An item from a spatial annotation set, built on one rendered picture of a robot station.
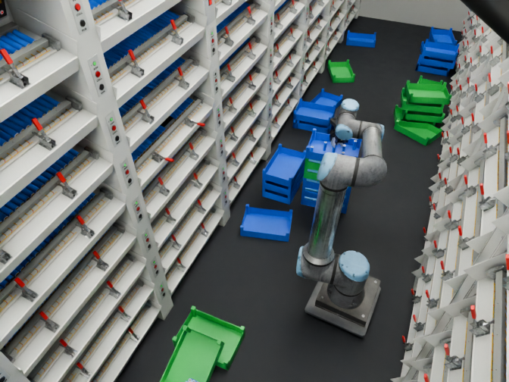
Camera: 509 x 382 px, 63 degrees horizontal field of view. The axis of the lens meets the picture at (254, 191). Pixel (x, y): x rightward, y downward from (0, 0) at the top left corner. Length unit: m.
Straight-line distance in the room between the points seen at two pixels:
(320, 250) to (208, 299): 0.74
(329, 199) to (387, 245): 1.01
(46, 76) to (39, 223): 0.43
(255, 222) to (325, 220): 0.94
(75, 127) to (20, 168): 0.20
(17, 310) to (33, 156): 0.47
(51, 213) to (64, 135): 0.24
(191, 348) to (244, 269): 0.56
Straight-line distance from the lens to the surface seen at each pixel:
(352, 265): 2.04
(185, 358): 2.16
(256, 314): 2.30
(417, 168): 3.24
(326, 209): 1.75
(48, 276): 1.50
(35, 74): 1.24
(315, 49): 3.92
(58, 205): 1.41
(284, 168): 2.79
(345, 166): 1.62
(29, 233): 1.37
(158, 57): 1.66
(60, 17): 1.28
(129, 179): 1.60
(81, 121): 1.38
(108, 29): 1.42
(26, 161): 1.28
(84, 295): 1.66
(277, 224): 2.65
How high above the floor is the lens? 2.01
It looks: 45 degrees down
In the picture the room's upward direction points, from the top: 1 degrees counter-clockwise
